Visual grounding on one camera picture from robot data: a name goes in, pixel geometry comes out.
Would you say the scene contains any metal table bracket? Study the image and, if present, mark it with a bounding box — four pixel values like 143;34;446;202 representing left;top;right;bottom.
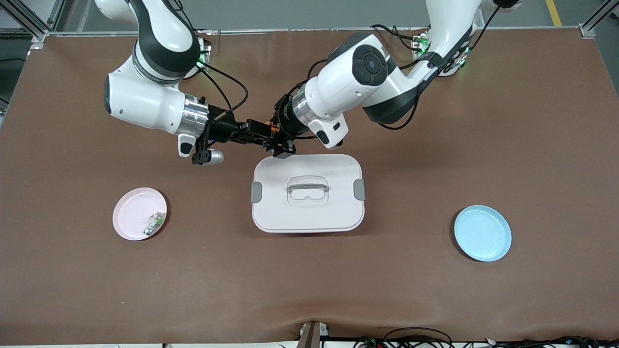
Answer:
297;320;329;348

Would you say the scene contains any brown table mat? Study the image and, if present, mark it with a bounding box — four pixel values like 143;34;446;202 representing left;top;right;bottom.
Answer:
0;27;619;346

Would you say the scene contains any light blue round plate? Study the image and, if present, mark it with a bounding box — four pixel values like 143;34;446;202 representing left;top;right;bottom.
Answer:
454;205;512;262

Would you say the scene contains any white round plate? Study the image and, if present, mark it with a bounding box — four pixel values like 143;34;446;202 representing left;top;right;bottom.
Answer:
112;188;168;241

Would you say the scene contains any black cable bundle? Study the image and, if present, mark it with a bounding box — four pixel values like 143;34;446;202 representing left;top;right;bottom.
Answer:
484;335;619;348

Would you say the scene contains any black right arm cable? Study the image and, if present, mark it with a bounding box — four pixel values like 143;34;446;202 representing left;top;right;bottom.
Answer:
196;59;250;116

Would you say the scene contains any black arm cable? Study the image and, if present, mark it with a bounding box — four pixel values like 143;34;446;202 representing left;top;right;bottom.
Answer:
196;59;250;116
370;24;426;68
376;77;428;131

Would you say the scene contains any white lidded storage box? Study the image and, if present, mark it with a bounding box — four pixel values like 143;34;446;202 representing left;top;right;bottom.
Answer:
251;154;366;234

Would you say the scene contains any black looped cable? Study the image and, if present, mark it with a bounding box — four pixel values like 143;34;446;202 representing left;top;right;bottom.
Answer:
353;327;455;348

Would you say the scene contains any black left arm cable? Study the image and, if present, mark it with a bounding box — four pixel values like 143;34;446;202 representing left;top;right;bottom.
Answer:
376;77;428;131
370;24;426;68

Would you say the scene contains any green push-button switch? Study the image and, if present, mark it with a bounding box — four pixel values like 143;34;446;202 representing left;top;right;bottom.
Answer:
143;211;164;237

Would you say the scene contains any aluminium frame profile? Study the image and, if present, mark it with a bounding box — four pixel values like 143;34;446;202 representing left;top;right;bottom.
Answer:
579;0;619;39
0;0;66;43

